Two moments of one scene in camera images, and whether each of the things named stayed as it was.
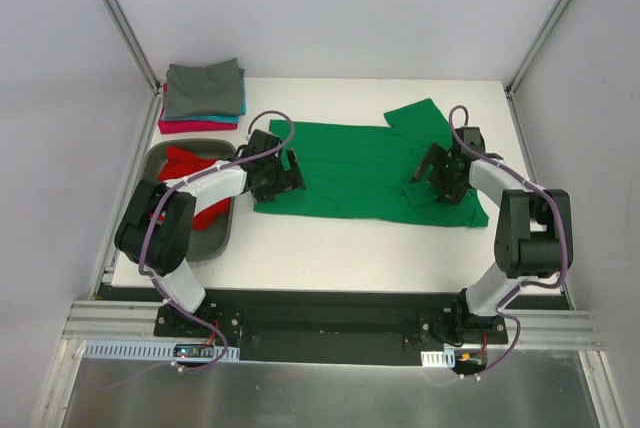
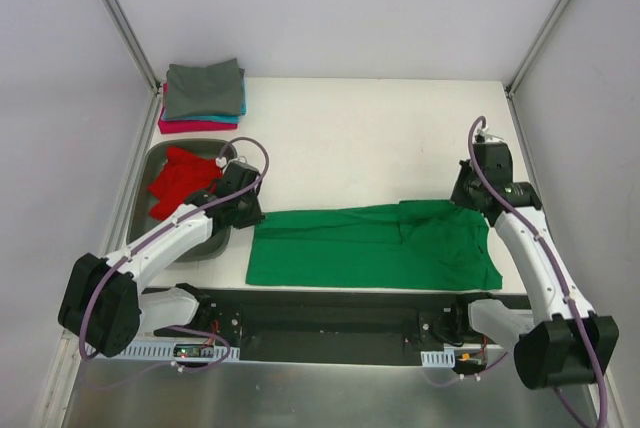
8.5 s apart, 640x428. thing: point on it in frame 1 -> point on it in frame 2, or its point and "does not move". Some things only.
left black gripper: (280, 177) -> (248, 213)
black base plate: (330, 324) does not move
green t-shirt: (353, 171) -> (415, 245)
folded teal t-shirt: (222, 117) does not move
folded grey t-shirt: (193, 90) does not move
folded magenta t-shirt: (174, 126) does not move
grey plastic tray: (215, 242) does not move
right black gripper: (439, 171) -> (463, 193)
